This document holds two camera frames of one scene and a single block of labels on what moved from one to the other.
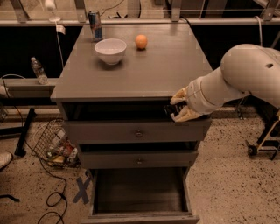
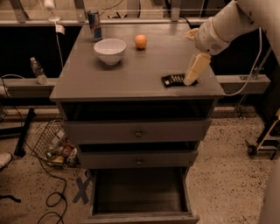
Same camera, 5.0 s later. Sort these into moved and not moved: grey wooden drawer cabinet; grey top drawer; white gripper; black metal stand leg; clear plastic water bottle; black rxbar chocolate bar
Moved: white gripper; black rxbar chocolate bar
Not moved: grey wooden drawer cabinet; clear plastic water bottle; grey top drawer; black metal stand leg
